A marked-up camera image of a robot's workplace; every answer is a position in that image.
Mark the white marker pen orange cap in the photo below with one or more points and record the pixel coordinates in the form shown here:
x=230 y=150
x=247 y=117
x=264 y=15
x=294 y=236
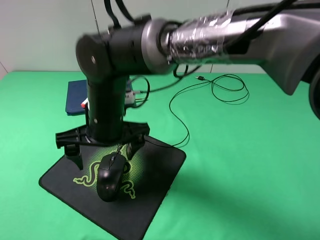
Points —
x=83 y=104

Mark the black computer mouse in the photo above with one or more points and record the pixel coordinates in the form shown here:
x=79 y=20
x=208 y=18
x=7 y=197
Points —
x=109 y=176

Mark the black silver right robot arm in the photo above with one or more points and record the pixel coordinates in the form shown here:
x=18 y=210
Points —
x=282 y=38

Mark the blue hardcover notebook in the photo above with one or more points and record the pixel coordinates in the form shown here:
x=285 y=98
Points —
x=76 y=94

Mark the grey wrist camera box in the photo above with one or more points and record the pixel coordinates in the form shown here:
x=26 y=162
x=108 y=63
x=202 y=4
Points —
x=130 y=97

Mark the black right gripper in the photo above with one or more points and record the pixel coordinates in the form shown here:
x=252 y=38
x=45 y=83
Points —
x=120 y=133

